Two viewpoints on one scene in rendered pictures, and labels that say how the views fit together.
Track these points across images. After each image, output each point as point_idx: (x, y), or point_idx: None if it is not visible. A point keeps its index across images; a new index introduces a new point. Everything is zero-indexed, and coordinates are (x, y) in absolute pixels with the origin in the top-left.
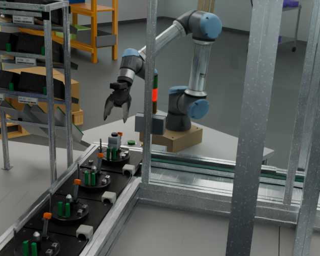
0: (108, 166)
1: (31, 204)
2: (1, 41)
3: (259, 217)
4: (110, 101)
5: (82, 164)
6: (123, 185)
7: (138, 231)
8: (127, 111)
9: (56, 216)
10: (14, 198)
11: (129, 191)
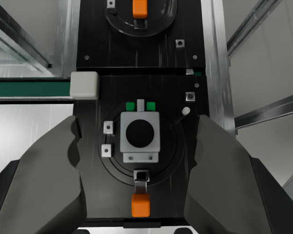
0: (140, 92)
1: (239, 22)
2: None
3: None
4: (234, 222)
5: (204, 85)
6: (79, 21)
7: (55, 4)
8: (29, 150)
9: None
10: (274, 29)
11: (64, 14)
